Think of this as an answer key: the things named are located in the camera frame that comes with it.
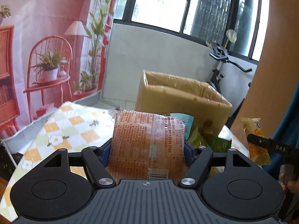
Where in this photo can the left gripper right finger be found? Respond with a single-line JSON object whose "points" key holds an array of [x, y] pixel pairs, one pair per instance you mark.
{"points": [[198, 161]]}

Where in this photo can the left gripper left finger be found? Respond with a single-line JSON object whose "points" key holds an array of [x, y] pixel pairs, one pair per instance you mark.
{"points": [[95, 162]]}

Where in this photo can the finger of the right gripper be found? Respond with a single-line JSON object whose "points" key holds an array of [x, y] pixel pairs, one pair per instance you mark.
{"points": [[272, 145]]}

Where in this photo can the yellow snack bag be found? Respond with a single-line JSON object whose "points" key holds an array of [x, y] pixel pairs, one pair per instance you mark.
{"points": [[252, 128]]}

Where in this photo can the orange printed snack packet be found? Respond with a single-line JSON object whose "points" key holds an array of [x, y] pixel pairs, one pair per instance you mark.
{"points": [[147, 146]]}

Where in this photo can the person's hand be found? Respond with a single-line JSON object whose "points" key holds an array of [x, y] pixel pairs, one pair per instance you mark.
{"points": [[287, 179]]}

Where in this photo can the blue fabric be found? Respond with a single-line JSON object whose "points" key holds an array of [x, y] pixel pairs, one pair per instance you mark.
{"points": [[286, 133]]}

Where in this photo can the checkered floral tablecloth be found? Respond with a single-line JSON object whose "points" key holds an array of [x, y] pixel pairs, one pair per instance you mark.
{"points": [[73, 127]]}

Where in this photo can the green snack bag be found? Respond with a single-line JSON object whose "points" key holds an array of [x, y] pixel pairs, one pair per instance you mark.
{"points": [[198, 138]]}

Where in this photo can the brown cardboard box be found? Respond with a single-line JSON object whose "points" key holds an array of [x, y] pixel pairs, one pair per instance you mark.
{"points": [[161, 93]]}

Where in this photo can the black framed window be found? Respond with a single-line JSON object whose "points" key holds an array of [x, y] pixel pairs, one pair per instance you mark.
{"points": [[239, 25]]}

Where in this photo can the pink room-print wall tapestry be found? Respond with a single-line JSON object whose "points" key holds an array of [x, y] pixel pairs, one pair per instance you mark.
{"points": [[52, 51]]}

